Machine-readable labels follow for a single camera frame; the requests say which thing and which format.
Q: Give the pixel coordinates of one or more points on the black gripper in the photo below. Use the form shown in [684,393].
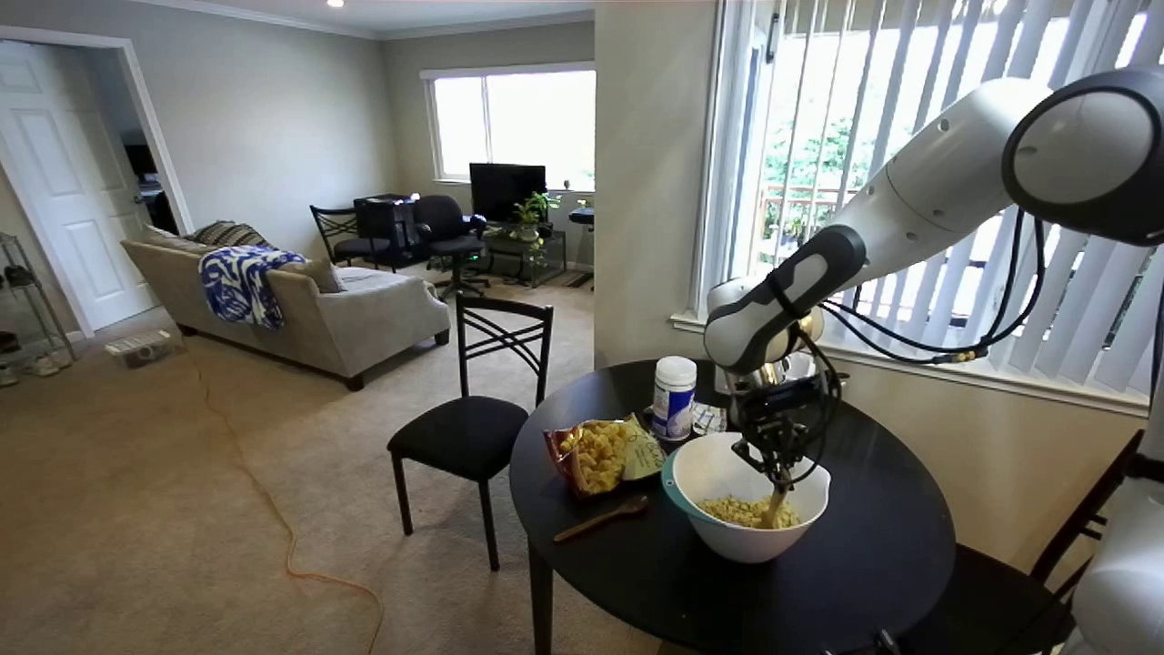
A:
[780,414]

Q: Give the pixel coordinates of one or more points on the wooden spatula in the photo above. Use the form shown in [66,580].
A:
[774,506]

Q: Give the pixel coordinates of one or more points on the white mixing bowl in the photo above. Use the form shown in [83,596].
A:
[725,500]

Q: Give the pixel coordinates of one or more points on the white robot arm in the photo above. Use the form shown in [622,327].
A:
[1089,157]

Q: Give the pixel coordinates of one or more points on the dry pasta rings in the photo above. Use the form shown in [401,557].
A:
[752,512]

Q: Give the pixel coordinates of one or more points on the crumpled white cloth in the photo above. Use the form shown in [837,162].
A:
[708,419]

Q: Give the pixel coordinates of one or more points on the disinfecting wipes canister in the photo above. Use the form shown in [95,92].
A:
[673,398]

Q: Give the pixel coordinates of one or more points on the round black table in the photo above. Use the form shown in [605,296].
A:
[873,564]

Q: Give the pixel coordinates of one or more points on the wooden spoon on table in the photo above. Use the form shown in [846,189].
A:
[622,506]

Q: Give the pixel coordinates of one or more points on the black dining chair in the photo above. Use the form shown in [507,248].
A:
[475,433]

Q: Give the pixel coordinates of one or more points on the vertical window blinds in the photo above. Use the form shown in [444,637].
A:
[851,83]

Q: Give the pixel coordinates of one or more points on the black television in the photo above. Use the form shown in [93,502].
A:
[498,188]

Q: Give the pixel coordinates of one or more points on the black office chair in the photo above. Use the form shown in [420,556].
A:
[447,234]

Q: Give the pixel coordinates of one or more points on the beige sofa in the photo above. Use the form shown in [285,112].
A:
[341,320]

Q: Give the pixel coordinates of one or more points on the blue white blanket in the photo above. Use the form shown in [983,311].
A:
[237,287]

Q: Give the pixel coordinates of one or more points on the metal shoe rack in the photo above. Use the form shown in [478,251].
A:
[32,334]

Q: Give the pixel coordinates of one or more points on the white entry door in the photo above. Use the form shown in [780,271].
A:
[74,180]

